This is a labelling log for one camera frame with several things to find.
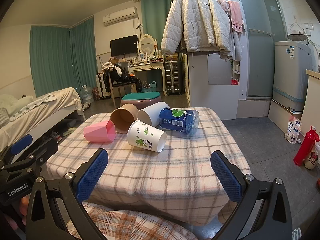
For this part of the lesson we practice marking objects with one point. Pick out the white puffer jacket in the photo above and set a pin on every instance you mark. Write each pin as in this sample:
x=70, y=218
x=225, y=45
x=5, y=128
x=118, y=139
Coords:
x=192, y=20

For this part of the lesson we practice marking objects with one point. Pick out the oval vanity mirror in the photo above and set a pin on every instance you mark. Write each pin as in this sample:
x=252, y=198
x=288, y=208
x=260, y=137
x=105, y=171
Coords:
x=147, y=44

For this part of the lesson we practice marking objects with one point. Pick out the brown paper cup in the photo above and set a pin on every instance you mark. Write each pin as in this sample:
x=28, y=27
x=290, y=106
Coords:
x=123, y=117

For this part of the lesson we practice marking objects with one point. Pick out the floral bag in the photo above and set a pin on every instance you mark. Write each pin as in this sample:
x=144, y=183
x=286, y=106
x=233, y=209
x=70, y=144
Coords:
x=95, y=93

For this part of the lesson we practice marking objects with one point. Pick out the plain white cup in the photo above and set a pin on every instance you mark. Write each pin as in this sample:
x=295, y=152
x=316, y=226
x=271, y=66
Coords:
x=152, y=112

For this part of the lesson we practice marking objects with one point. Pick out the pink hanging garment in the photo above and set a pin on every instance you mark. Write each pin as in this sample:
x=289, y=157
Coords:
x=236, y=15

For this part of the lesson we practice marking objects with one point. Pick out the teal window curtain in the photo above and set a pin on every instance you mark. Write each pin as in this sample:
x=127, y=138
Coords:
x=153, y=15
x=60, y=57

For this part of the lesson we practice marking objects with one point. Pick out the white leaf-print paper cup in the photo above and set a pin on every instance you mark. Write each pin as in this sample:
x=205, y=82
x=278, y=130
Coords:
x=143, y=137

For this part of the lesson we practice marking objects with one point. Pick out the frosted glass sliding door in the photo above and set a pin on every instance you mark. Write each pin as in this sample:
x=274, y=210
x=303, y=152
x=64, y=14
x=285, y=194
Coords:
x=260, y=42

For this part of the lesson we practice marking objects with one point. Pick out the silver ribbed suitcase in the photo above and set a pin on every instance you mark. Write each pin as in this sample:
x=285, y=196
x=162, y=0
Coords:
x=173, y=77

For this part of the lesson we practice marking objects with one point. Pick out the white washing machine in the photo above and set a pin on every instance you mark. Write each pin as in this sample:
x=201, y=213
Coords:
x=291, y=75

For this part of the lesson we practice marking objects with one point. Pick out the white dressing table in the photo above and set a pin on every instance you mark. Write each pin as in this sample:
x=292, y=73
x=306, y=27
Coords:
x=146, y=68

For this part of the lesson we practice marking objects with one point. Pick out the cartoon print container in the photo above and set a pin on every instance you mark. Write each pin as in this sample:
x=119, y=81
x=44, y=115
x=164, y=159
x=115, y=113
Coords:
x=312, y=161

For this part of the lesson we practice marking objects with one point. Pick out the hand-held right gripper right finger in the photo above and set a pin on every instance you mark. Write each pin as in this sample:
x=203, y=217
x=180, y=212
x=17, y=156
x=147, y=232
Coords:
x=226, y=177

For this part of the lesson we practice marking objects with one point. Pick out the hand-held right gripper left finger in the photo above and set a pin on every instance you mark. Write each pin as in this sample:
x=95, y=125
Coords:
x=90, y=180

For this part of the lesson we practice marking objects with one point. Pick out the pair of sneakers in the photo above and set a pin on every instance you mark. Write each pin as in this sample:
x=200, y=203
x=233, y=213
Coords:
x=63, y=133

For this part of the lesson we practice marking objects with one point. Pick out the wooden chair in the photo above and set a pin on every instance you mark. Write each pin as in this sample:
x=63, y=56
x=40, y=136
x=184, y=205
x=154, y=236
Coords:
x=122, y=85

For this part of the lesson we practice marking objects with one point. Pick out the pink faceted plastic cup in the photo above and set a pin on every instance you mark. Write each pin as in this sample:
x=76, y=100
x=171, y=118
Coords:
x=96, y=131

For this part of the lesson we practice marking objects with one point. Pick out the black flat television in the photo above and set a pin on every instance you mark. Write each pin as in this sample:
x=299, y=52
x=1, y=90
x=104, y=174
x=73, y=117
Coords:
x=123, y=45

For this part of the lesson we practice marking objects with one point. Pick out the white printed package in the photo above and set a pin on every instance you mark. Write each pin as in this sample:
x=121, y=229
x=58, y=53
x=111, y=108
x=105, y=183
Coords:
x=293, y=130

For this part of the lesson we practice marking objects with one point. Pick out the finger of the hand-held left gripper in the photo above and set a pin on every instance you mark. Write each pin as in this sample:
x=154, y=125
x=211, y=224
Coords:
x=46, y=150
x=21, y=144

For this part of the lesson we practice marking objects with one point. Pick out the white air conditioner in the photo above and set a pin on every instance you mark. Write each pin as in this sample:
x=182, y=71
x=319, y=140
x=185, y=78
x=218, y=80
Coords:
x=120, y=16

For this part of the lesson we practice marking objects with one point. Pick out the white suitcase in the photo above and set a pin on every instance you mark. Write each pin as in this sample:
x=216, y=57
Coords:
x=101, y=86

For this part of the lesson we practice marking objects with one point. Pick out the plaid covered table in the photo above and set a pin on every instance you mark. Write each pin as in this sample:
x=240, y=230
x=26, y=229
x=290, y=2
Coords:
x=155, y=170

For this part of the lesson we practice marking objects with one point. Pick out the round pouf with green cushion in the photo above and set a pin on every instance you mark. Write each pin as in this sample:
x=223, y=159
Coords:
x=141, y=98

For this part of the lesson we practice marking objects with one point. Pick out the bed with beige cover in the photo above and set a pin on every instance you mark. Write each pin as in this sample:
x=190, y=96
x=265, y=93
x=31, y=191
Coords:
x=37, y=115

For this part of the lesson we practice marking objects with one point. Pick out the white washing machine plinth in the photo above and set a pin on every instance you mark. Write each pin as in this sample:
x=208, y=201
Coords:
x=282, y=115

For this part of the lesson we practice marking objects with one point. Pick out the clear water jug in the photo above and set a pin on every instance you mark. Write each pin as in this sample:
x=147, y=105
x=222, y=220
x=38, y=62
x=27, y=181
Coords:
x=87, y=95

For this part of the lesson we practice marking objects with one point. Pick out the grey hanging garment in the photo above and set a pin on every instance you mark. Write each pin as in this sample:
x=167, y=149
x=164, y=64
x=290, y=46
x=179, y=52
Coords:
x=235, y=45

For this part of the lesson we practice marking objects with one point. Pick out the teal basket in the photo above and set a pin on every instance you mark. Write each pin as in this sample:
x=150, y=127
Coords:
x=149, y=87

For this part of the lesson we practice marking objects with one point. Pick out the white counter cabinet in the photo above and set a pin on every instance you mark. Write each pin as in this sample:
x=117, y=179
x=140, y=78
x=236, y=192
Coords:
x=311, y=100

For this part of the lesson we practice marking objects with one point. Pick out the red bottle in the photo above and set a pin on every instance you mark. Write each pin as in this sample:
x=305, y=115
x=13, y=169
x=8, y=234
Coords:
x=306, y=146

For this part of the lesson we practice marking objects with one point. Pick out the person's left hand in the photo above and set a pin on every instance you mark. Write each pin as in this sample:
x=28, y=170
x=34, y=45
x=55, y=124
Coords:
x=23, y=210

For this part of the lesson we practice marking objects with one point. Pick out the black jacket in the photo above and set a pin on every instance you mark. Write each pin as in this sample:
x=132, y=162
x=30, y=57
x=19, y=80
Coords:
x=117, y=73

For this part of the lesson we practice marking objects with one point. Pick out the white wall switch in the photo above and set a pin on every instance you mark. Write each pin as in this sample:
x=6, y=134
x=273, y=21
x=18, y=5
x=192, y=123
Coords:
x=310, y=26

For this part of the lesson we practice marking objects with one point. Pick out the blue plastic bottle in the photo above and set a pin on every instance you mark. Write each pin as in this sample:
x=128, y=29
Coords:
x=175, y=120

